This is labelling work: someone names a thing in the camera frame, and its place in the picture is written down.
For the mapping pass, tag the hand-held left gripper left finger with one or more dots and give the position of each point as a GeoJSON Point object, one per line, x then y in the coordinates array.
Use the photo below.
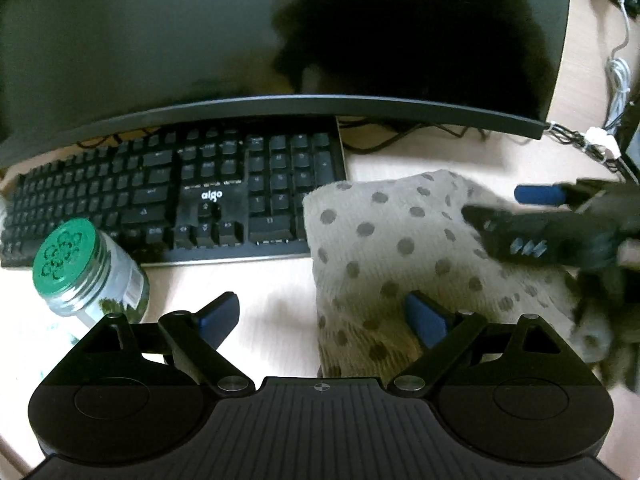
{"type": "Point", "coordinates": [220, 317]}

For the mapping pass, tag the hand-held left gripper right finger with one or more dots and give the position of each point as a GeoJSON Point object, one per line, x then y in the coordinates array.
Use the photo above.
{"type": "Point", "coordinates": [425, 317]}

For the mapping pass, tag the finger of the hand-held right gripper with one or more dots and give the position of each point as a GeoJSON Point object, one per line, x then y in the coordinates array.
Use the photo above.
{"type": "Point", "coordinates": [545, 237]}
{"type": "Point", "coordinates": [540, 194]}

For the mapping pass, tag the olive dotted garment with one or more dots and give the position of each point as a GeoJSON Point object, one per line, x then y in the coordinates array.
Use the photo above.
{"type": "Point", "coordinates": [390, 240]}

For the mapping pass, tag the crumpled white tissue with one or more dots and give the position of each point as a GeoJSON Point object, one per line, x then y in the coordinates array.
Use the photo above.
{"type": "Point", "coordinates": [600, 137]}

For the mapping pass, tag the white computer case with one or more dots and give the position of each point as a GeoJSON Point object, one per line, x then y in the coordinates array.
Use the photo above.
{"type": "Point", "coordinates": [632, 150]}

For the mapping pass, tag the glass jar with green lid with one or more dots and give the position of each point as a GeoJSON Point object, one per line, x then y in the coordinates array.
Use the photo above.
{"type": "Point", "coordinates": [90, 285]}

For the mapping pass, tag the black keyboard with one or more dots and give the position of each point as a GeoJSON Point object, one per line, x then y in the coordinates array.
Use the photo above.
{"type": "Point", "coordinates": [280, 180]}

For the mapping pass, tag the black computer monitor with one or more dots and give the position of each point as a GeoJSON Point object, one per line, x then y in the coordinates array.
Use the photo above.
{"type": "Point", "coordinates": [175, 35]}

